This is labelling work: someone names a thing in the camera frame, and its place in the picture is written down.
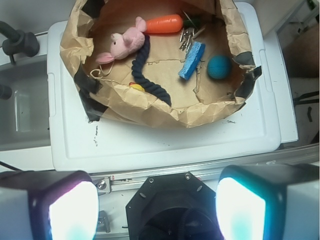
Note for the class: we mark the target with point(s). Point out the clear plastic bin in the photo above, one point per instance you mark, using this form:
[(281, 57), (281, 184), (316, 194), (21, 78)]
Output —
[(24, 104)]

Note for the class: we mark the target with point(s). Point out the white plastic bin lid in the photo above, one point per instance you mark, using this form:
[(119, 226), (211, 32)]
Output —
[(110, 145)]

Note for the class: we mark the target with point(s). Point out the black octagonal mount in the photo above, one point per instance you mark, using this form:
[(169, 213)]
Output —
[(173, 207)]

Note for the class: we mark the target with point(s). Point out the blue sponge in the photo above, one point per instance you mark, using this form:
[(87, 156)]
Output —
[(192, 60)]

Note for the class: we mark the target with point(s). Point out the orange plastic carrot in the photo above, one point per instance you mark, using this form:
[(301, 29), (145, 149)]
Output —
[(166, 24)]

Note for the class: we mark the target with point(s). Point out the black clamp knob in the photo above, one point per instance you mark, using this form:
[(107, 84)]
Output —
[(18, 42)]

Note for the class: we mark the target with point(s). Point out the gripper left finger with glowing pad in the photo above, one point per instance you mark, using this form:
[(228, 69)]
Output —
[(48, 205)]

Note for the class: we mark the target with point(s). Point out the silver key bunch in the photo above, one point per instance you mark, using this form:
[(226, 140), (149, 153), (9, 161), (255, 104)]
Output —
[(185, 38)]

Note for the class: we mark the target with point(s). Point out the pink plush pig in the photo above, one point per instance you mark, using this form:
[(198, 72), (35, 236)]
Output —
[(123, 45)]

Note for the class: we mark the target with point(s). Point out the yellow rubber duck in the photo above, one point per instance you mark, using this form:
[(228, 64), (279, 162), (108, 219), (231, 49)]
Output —
[(136, 86)]

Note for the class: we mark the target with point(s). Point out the teal knitted ball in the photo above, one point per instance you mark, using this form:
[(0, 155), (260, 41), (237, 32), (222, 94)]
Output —
[(219, 67)]

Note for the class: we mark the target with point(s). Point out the brown paper bag tray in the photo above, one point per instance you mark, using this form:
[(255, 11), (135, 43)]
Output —
[(104, 88)]

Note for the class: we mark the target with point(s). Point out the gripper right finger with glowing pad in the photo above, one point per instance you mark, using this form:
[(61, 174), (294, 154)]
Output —
[(269, 202)]

